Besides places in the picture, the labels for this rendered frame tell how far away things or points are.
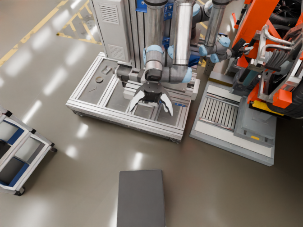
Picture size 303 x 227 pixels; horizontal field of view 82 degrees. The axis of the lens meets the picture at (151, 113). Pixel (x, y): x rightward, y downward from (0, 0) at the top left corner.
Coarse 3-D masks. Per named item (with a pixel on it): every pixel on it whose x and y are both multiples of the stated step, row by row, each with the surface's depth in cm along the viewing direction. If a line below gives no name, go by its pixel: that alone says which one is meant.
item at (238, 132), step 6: (246, 96) 196; (240, 102) 198; (240, 108) 189; (240, 114) 187; (240, 120) 183; (240, 126) 180; (234, 132) 179; (240, 132) 176; (246, 132) 172; (246, 138) 175; (252, 138) 171; (258, 138) 169; (264, 138) 171; (258, 144) 175; (264, 144) 171; (270, 144) 167
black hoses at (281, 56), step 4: (276, 52) 106; (280, 52) 105; (284, 52) 104; (272, 56) 106; (276, 56) 106; (280, 56) 104; (284, 56) 104; (288, 56) 104; (292, 56) 115; (272, 60) 107; (276, 60) 106; (280, 60) 105; (284, 60) 104; (268, 64) 108; (272, 64) 107; (276, 64) 106; (280, 64) 106; (268, 68) 109; (272, 68) 108; (276, 68) 107; (280, 68) 107
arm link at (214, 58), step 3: (213, 54) 133; (216, 54) 132; (225, 54) 134; (210, 57) 137; (213, 57) 134; (216, 57) 132; (219, 57) 132; (222, 57) 133; (225, 57) 135; (213, 60) 135; (216, 60) 133; (219, 60) 135; (222, 60) 137
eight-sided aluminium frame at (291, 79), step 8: (288, 32) 129; (296, 32) 126; (288, 40) 136; (296, 64) 102; (264, 72) 150; (264, 80) 150; (288, 80) 104; (296, 80) 103; (264, 88) 148; (280, 88) 111; (288, 88) 109; (264, 96) 131; (272, 96) 119
